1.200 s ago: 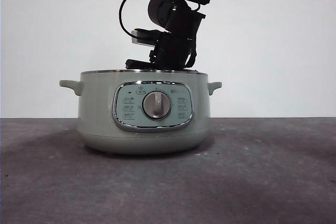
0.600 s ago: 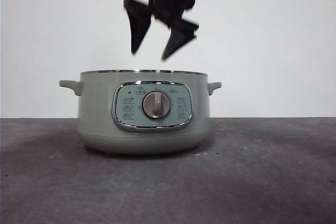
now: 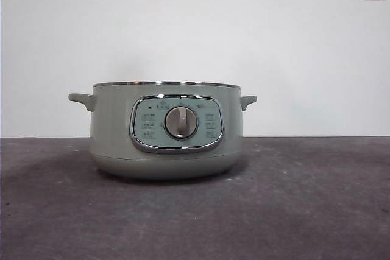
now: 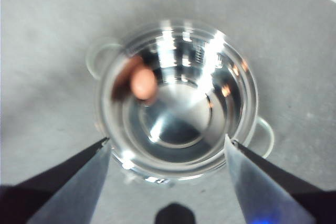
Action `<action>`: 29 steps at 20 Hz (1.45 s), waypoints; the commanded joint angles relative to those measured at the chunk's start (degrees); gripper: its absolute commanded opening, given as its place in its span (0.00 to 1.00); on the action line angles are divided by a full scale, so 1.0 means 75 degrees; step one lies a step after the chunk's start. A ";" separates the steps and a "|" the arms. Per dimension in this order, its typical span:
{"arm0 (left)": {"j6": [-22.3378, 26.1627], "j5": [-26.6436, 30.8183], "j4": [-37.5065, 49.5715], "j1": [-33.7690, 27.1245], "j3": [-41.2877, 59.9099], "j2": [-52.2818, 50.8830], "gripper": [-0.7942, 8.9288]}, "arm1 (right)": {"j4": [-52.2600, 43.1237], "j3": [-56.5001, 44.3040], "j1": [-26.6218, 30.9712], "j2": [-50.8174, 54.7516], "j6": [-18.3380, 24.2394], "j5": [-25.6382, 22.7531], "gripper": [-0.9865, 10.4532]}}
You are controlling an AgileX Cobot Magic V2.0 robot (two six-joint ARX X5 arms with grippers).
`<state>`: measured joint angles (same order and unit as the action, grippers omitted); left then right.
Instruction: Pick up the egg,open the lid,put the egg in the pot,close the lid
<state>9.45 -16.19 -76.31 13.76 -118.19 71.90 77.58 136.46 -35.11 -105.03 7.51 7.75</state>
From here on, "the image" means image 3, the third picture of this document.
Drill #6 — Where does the sage green electric cooking pot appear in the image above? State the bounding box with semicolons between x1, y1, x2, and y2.
68;80;258;181

